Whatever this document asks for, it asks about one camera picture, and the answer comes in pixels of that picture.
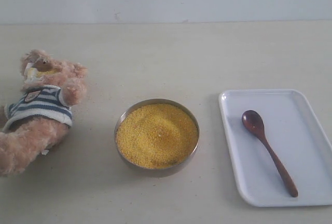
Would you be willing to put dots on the dark wooden spoon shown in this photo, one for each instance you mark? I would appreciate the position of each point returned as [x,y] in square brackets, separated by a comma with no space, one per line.
[253,122]

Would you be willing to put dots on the teddy bear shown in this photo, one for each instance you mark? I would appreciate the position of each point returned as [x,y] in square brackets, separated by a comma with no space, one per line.
[42,116]

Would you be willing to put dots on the metal bowl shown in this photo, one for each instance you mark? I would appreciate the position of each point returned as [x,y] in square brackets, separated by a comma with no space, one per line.
[156,172]

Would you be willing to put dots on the yellow millet grains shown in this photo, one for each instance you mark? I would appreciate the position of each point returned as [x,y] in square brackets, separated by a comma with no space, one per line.
[157,136]

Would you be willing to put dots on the white rectangular plastic tray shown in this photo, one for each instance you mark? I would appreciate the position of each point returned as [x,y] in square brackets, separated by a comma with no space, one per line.
[293,132]

